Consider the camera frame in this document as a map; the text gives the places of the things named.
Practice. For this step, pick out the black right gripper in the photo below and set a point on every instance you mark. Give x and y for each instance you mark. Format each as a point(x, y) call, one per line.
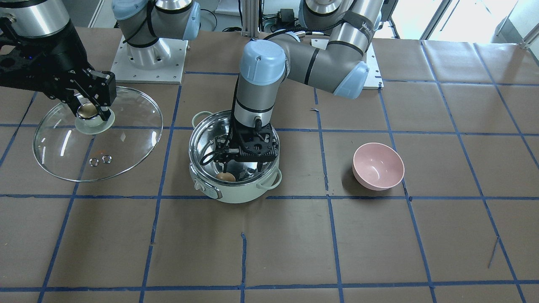
point(60, 56)

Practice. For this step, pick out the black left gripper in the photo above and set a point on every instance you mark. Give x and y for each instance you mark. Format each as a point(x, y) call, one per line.
point(226, 165)

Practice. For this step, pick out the beige egg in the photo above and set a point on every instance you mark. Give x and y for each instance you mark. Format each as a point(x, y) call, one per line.
point(226, 177)

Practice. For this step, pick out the glass pot lid with knob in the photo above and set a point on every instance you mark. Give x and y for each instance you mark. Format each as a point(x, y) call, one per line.
point(91, 150)

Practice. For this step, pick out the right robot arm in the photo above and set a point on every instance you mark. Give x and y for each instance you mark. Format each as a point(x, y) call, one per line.
point(48, 56)

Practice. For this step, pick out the pale green electric pot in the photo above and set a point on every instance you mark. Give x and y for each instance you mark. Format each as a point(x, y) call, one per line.
point(250, 184)

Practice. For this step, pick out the pink bowl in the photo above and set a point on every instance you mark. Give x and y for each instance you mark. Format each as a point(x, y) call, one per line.
point(377, 166)

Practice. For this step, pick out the aluminium frame post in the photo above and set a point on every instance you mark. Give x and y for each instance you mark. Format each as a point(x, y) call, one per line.
point(251, 13)

